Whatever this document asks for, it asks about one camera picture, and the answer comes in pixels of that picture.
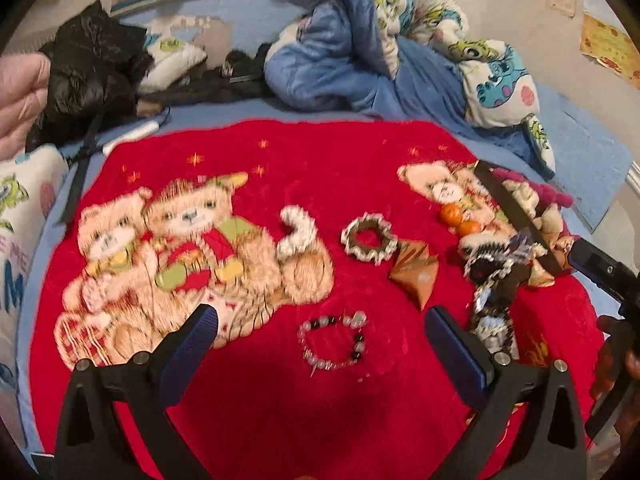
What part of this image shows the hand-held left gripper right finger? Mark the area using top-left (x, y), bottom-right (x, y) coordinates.
top-left (425, 306), bottom-right (588, 480)

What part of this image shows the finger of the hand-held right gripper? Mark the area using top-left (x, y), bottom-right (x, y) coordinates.
top-left (567, 237), bottom-right (640, 311)

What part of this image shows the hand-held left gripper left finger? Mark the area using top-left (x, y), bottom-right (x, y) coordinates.
top-left (54, 304), bottom-right (219, 480)

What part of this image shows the orange triangular snack packet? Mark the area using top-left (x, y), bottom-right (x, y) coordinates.
top-left (389, 255), bottom-right (441, 311)
top-left (395, 239), bottom-right (432, 268)

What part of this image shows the beaded bracelet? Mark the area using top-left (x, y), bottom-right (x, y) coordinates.
top-left (298, 310), bottom-right (369, 373)

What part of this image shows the black white shallow box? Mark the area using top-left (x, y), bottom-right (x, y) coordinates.
top-left (472, 161), bottom-right (563, 277)

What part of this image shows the person's right hand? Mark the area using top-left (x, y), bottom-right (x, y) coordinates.
top-left (590, 314), bottom-right (640, 461)

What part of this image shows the black white crochet band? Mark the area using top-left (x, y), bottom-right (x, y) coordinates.
top-left (467, 265), bottom-right (523, 361)

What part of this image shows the clear plastic bag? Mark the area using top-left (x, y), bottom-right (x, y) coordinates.
top-left (505, 230), bottom-right (538, 261)

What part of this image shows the blue brick foam panel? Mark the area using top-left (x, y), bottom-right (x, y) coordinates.
top-left (537, 82), bottom-right (635, 232)

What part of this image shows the white black curved scrunchie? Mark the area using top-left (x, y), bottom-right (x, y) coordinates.
top-left (276, 205), bottom-right (318, 261)

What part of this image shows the green white scrunchie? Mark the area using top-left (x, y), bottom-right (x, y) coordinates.
top-left (341, 212), bottom-right (399, 264)

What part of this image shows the red teddy bear blanket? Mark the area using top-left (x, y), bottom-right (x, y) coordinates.
top-left (27, 119), bottom-right (608, 480)

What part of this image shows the large monster print pillow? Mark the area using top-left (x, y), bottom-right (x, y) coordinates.
top-left (0, 145), bottom-right (68, 401)

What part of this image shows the blue bed sheet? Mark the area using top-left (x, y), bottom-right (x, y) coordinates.
top-left (10, 0), bottom-right (636, 461)

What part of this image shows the black plastic bag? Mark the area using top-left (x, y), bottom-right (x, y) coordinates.
top-left (25, 0), bottom-right (153, 153)

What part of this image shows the small monster print pillow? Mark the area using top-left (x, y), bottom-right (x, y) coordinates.
top-left (142, 15), bottom-right (236, 93)

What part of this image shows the pink puffer jacket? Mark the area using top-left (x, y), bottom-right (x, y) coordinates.
top-left (0, 52), bottom-right (53, 153)

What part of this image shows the blue monster print duvet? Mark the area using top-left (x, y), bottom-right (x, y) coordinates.
top-left (264, 0), bottom-right (557, 181)

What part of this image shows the black strap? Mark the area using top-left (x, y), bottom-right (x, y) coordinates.
top-left (57, 115), bottom-right (103, 226)

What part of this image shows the yellow wall poster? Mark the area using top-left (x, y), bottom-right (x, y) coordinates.
top-left (580, 12), bottom-right (640, 91)

